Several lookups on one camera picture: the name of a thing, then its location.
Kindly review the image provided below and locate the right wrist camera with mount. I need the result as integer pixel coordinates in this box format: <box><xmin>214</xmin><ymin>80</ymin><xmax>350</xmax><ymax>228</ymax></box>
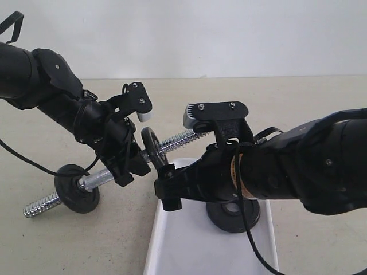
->
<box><xmin>183</xmin><ymin>101</ymin><xmax>255</xmax><ymax>148</ymax></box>

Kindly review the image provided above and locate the right black camera cable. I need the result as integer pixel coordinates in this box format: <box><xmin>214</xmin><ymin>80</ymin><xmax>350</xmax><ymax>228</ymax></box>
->
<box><xmin>226</xmin><ymin>110</ymin><xmax>367</xmax><ymax>275</ymax></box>

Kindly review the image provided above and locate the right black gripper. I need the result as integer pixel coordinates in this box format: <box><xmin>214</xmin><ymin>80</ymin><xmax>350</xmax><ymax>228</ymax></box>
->
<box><xmin>154</xmin><ymin>143</ymin><xmax>275</xmax><ymax>212</ymax></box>

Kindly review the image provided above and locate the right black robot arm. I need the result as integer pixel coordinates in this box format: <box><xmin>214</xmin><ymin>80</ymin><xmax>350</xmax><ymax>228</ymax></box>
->
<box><xmin>154</xmin><ymin>108</ymin><xmax>366</xmax><ymax>215</ymax></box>

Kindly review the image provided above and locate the black camera cable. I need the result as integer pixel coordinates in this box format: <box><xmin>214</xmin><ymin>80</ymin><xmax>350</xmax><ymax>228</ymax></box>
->
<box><xmin>226</xmin><ymin>110</ymin><xmax>367</xmax><ymax>275</ymax></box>
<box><xmin>0</xmin><ymin>10</ymin><xmax>135</xmax><ymax>178</ymax></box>

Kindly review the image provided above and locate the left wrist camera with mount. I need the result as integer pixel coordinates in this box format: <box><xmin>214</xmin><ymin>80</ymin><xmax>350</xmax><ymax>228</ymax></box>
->
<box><xmin>107</xmin><ymin>82</ymin><xmax>153</xmax><ymax>122</ymax></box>

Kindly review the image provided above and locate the chrome threaded dumbbell bar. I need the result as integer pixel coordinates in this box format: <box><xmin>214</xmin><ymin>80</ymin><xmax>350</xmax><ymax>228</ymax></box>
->
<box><xmin>23</xmin><ymin>129</ymin><xmax>208</xmax><ymax>218</ymax></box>

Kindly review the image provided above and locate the black weight plate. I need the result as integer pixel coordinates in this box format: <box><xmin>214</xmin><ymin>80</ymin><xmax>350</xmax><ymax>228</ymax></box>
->
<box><xmin>206</xmin><ymin>199</ymin><xmax>261</xmax><ymax>233</ymax></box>

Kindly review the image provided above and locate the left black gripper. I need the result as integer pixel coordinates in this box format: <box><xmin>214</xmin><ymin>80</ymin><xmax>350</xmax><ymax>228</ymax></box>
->
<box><xmin>37</xmin><ymin>91</ymin><xmax>151</xmax><ymax>187</ymax></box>

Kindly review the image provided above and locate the left black camera cable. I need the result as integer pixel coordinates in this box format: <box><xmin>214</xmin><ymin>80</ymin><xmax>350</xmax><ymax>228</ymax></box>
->
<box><xmin>0</xmin><ymin>10</ymin><xmax>135</xmax><ymax>178</ymax></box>

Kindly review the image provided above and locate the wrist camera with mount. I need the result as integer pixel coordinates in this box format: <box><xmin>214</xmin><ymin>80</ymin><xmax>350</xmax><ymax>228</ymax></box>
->
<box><xmin>183</xmin><ymin>101</ymin><xmax>255</xmax><ymax>148</ymax></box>
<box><xmin>107</xmin><ymin>82</ymin><xmax>153</xmax><ymax>122</ymax></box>

